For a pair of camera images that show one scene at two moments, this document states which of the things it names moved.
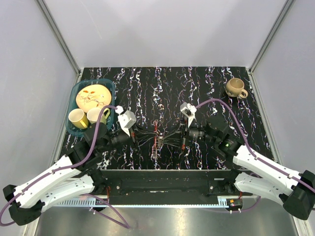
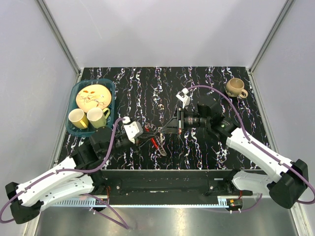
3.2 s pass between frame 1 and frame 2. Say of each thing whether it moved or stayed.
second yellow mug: stayed
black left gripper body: moved
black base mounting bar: stayed
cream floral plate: stayed
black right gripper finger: moved
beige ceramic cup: stayed
